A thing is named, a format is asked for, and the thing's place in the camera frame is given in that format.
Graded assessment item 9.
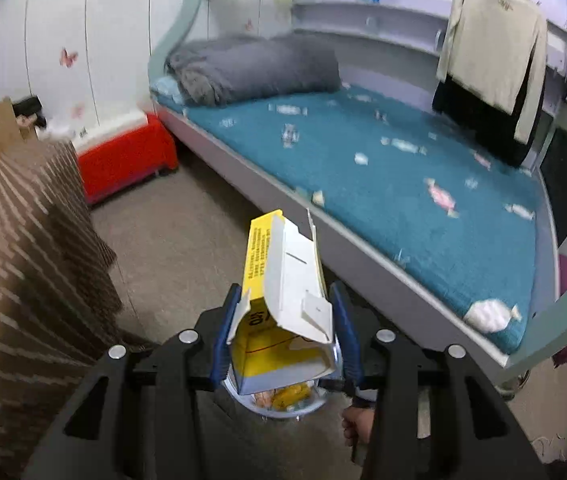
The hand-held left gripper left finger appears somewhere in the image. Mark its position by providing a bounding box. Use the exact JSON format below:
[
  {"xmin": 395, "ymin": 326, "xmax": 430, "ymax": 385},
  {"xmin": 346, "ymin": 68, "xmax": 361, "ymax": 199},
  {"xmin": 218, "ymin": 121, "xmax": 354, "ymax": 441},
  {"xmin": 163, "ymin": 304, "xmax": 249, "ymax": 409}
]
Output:
[{"xmin": 23, "ymin": 282, "xmax": 244, "ymax": 480}]

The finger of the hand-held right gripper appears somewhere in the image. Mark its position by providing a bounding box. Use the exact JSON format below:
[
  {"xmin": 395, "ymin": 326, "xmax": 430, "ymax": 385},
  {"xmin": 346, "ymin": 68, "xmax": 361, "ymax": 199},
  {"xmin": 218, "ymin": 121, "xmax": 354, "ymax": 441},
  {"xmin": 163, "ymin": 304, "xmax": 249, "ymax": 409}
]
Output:
[{"xmin": 319, "ymin": 379, "xmax": 377, "ymax": 408}]

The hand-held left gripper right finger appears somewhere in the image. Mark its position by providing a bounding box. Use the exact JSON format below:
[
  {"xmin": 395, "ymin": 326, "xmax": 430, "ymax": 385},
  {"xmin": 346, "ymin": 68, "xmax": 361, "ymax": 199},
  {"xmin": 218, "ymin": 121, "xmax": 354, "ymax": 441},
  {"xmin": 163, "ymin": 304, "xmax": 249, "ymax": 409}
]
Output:
[{"xmin": 328, "ymin": 282, "xmax": 549, "ymax": 480}]

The pale blue waste bin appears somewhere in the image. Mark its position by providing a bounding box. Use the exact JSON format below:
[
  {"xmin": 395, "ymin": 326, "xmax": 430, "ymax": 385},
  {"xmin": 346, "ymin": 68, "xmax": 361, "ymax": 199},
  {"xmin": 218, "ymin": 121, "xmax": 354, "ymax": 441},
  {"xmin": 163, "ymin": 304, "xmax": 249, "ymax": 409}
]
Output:
[{"xmin": 220, "ymin": 360, "xmax": 329, "ymax": 418}]

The yellow and white carton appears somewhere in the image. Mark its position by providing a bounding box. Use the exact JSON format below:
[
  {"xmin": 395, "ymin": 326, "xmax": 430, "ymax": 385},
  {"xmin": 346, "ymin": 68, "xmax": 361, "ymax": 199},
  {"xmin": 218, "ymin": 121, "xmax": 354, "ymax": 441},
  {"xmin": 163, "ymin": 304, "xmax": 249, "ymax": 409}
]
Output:
[{"xmin": 226, "ymin": 208, "xmax": 339, "ymax": 396}]

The person's right hand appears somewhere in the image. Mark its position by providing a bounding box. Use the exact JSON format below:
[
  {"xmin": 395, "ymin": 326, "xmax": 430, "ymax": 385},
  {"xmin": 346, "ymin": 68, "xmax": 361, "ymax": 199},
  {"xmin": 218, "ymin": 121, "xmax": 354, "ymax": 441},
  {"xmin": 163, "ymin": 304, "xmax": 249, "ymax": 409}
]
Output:
[{"xmin": 341, "ymin": 406, "xmax": 377, "ymax": 449}]

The yellow crumpled wrapper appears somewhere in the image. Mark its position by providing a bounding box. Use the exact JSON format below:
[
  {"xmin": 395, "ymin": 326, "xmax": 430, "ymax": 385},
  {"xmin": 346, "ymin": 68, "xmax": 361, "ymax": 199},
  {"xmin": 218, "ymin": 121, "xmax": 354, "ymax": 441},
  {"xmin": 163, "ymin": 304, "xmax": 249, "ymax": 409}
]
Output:
[{"xmin": 269, "ymin": 382, "xmax": 315, "ymax": 409}]

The teal candy print bedsheet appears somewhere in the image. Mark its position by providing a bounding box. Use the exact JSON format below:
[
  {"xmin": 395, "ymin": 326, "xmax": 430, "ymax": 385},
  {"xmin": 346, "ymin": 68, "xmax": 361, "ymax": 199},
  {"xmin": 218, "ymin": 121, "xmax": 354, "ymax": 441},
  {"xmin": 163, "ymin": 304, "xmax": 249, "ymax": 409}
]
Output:
[{"xmin": 156, "ymin": 85, "xmax": 547, "ymax": 353}]

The red storage box white lid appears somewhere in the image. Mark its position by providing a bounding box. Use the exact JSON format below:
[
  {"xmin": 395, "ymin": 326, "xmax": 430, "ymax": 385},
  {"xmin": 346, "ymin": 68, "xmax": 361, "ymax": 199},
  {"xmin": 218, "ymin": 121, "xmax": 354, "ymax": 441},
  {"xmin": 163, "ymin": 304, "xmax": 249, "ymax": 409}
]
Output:
[{"xmin": 70, "ymin": 112, "xmax": 180, "ymax": 206}]

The brown dotted cloth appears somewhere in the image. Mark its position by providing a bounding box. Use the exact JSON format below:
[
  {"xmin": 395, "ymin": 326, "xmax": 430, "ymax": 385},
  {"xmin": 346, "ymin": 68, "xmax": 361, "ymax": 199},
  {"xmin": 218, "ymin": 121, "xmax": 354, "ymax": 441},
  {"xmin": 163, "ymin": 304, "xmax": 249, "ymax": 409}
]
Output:
[{"xmin": 0, "ymin": 137, "xmax": 161, "ymax": 476}]

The light blue pillow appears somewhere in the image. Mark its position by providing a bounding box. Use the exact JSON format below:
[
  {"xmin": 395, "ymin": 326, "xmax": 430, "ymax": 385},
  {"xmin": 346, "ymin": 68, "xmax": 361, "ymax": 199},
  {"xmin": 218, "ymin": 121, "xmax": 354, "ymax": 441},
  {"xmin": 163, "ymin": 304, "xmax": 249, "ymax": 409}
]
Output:
[{"xmin": 150, "ymin": 75, "xmax": 186, "ymax": 106}]

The white plastic bag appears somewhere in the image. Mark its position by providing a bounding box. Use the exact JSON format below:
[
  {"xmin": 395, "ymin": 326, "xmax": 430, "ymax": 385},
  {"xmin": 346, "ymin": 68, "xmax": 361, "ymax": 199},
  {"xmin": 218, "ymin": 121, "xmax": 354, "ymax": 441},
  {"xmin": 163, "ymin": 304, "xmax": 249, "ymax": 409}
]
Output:
[{"xmin": 38, "ymin": 120, "xmax": 76, "ymax": 139}]

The grey folded duvet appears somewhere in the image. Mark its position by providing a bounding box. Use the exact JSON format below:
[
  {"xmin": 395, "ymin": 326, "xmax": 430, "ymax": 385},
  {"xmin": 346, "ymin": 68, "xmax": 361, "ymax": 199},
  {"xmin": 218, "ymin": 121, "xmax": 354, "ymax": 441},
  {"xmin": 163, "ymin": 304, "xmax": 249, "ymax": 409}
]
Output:
[{"xmin": 166, "ymin": 35, "xmax": 341, "ymax": 106}]

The black bag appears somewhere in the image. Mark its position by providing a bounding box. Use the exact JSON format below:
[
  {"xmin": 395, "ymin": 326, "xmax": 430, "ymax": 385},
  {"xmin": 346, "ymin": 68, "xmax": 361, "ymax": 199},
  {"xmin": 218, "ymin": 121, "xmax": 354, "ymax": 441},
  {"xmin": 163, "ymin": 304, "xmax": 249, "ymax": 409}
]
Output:
[{"xmin": 13, "ymin": 96, "xmax": 44, "ymax": 121}]

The cream hanging sweater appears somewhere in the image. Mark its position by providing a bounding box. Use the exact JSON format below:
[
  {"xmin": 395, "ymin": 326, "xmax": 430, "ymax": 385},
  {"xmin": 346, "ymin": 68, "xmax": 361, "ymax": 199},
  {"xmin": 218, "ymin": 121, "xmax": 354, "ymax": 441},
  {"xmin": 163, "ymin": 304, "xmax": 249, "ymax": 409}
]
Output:
[{"xmin": 436, "ymin": 0, "xmax": 549, "ymax": 143}]

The white wall shelf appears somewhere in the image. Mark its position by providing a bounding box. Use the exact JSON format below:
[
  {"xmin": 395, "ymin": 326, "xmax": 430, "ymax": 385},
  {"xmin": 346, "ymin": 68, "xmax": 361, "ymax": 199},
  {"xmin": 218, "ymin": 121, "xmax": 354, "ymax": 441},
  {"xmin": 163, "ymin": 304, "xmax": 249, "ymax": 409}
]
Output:
[{"xmin": 291, "ymin": 0, "xmax": 567, "ymax": 68}]

